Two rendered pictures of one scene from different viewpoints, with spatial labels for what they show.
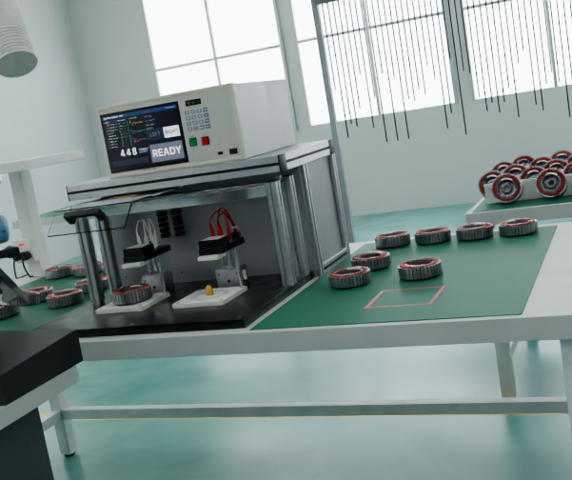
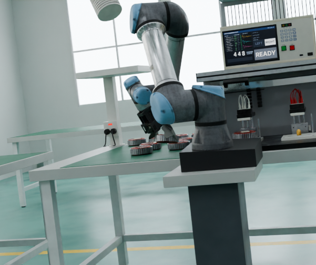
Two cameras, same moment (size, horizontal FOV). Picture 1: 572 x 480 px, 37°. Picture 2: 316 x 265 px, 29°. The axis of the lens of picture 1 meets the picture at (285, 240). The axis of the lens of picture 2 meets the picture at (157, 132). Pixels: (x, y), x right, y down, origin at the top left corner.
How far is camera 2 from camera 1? 1.29 m
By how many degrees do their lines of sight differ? 9
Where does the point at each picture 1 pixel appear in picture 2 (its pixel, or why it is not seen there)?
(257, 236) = (309, 108)
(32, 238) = (117, 120)
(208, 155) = (293, 56)
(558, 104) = not seen: outside the picture
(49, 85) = not seen: outside the picture
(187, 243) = (261, 112)
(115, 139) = (231, 46)
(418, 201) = not seen: hidden behind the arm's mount
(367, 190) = not seen: hidden behind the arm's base
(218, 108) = (303, 28)
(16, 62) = (110, 11)
